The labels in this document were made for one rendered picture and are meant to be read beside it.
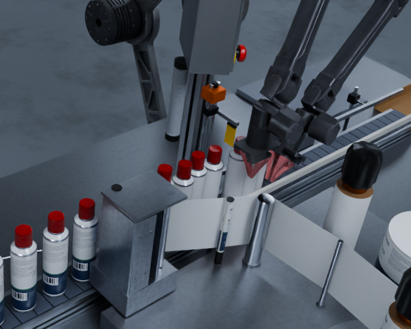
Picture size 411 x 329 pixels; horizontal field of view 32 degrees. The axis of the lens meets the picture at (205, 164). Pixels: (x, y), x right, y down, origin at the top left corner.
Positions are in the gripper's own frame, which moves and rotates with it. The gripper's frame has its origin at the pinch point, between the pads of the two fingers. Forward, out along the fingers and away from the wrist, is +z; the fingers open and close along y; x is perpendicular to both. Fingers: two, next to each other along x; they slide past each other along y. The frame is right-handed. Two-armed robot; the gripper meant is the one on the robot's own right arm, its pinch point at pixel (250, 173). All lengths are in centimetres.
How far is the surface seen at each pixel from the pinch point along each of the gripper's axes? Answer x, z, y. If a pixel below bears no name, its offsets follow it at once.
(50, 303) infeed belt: 3, 14, -55
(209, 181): 4.5, 1.0, -9.8
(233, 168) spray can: 4.4, 0.4, -1.5
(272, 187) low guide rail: 1.7, 10.2, 12.7
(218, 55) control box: 6.8, -31.8, -11.1
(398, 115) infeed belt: 8, 13, 84
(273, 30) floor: 200, 100, 258
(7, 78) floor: 227, 100, 67
